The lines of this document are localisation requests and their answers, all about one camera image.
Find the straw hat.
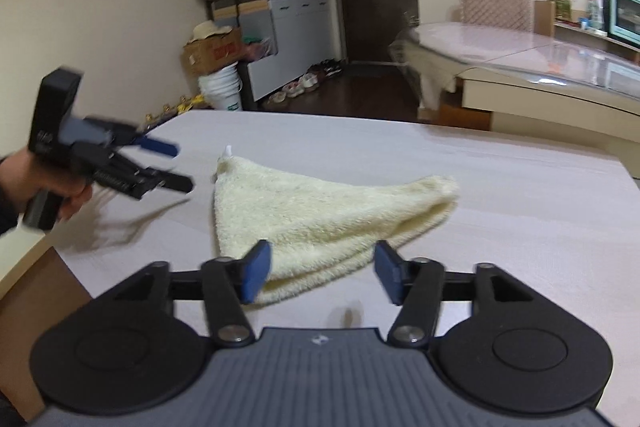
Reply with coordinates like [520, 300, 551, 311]
[192, 20, 236, 44]

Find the grey and brown cabinet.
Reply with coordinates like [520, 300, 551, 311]
[195, 0, 331, 104]

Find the glass-topped dining table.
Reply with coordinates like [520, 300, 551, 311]
[389, 22, 640, 138]

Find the white plastic bucket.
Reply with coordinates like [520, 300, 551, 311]
[198, 62, 245, 112]

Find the row of shoes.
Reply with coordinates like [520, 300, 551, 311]
[262, 59, 346, 108]

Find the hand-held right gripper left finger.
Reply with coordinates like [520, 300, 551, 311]
[107, 239, 274, 349]

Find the teal toaster oven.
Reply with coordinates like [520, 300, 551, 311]
[607, 0, 640, 48]

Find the cardboard box with red print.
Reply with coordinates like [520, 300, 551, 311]
[182, 29, 246, 78]

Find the quilted beige chair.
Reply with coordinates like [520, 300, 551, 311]
[457, 0, 534, 33]

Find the row of small bottles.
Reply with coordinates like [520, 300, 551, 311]
[144, 94, 202, 124]

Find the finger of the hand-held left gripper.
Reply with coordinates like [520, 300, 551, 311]
[106, 121, 180, 156]
[96, 150, 195, 201]

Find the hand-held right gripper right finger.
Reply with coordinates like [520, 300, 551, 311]
[373, 239, 539, 350]

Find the person's left hand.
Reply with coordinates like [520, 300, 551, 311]
[0, 149, 95, 223]

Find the cream fluffy towel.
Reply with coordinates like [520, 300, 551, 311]
[212, 145, 460, 306]

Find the wooden sideboard shelf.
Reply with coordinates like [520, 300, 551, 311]
[533, 0, 640, 54]

